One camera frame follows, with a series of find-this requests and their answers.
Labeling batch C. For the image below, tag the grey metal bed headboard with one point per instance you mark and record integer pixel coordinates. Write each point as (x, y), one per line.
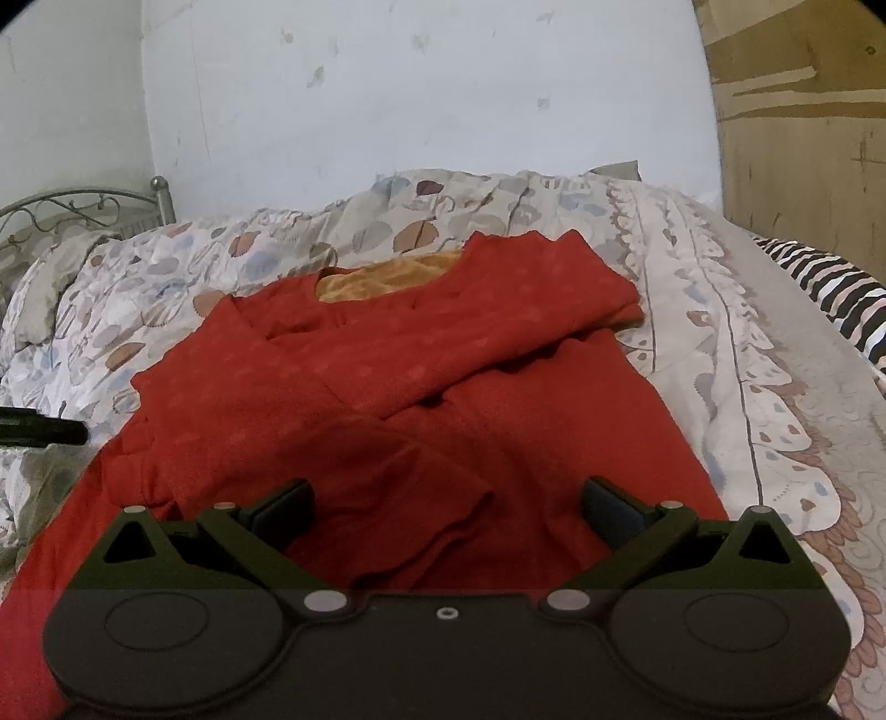
(49, 215)

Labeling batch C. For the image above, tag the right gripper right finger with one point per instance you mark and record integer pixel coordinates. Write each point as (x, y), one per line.
(628, 527)

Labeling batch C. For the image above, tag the black white striped bedsheet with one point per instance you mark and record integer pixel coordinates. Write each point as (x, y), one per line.
(851, 300)

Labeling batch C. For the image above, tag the patterned circle print duvet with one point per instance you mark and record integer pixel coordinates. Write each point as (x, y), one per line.
(778, 406)

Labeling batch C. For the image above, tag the patterned pillow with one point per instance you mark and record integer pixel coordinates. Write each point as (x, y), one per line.
(29, 318)

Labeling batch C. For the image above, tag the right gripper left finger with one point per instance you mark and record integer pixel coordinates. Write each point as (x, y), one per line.
(271, 524)

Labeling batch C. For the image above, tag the red long-sleeve top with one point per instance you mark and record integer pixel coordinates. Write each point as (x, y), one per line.
(446, 429)

